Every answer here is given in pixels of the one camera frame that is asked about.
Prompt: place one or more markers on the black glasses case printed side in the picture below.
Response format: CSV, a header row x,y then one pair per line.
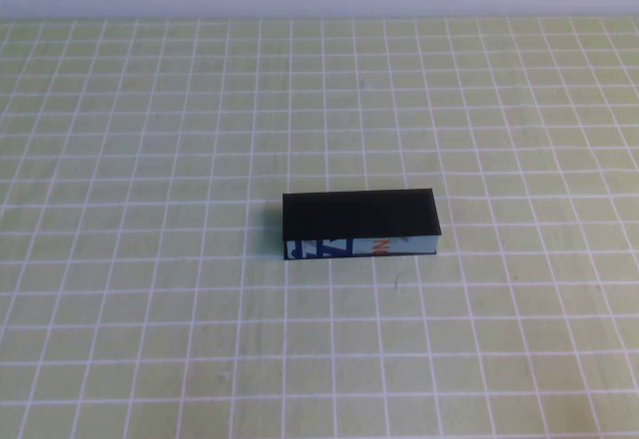
x,y
359,212

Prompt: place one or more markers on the small dark thread scrap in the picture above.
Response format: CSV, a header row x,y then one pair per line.
x,y
395,284

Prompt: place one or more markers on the green white checkered tablecloth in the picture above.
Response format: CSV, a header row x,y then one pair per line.
x,y
150,309

